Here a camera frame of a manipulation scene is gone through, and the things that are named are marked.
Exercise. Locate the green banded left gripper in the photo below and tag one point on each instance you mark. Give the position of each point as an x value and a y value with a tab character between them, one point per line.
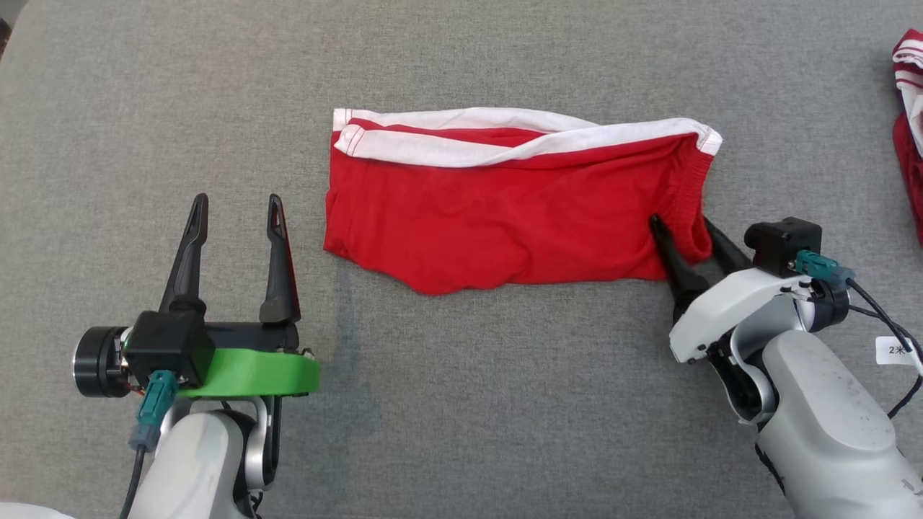
252	371

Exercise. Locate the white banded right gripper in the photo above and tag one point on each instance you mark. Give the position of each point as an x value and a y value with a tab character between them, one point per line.
728	306

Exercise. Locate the red shorts with white trim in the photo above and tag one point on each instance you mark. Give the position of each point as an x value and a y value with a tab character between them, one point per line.
505	216

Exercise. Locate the red t-shirt with white sleeves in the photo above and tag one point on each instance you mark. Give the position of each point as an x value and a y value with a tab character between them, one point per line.
910	144

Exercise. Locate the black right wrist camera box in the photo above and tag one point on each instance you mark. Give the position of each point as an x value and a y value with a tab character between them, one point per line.
782	245

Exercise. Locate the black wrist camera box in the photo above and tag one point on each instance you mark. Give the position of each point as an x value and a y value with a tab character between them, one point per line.
169	346
782	245

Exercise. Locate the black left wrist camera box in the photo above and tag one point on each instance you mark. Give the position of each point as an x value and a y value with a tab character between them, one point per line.
169	346

